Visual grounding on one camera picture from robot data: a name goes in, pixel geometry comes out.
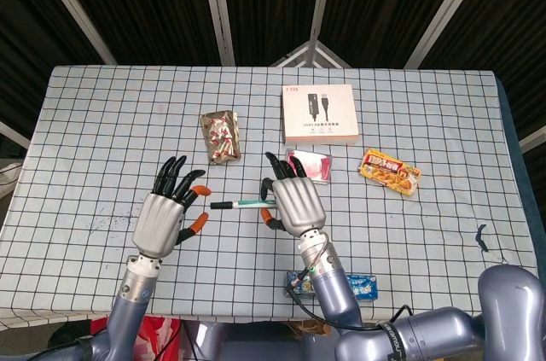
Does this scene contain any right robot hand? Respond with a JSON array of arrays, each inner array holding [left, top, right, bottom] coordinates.
[[259, 151, 328, 237]]

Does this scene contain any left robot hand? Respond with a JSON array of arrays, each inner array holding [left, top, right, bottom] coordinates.
[[131, 154, 212, 259]]

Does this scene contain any white green marker body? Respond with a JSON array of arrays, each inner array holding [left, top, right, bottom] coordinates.
[[229, 197, 279, 211]]

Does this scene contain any red ink pad case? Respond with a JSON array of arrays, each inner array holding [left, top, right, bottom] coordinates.
[[284, 148, 334, 185]]

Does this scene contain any yellow curry box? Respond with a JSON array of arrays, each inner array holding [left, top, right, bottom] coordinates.
[[357, 147, 423, 197]]

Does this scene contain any gold foil snack packet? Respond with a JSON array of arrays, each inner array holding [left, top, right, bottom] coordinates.
[[199, 109, 242, 166]]

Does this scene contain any blue cookie package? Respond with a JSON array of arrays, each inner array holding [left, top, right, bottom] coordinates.
[[283, 271, 379, 302]]

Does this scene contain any checkered tablecloth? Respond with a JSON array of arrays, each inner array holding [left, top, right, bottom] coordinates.
[[0, 63, 520, 330]]

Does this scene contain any red plastic bag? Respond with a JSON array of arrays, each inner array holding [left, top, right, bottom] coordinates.
[[88, 315, 183, 361]]

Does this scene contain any white cable product box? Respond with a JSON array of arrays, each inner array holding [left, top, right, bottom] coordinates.
[[281, 84, 360, 147]]

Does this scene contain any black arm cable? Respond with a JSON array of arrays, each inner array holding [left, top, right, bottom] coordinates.
[[285, 269, 415, 333]]

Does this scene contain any white triangular frame brace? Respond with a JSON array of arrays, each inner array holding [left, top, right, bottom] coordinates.
[[267, 39, 351, 69]]

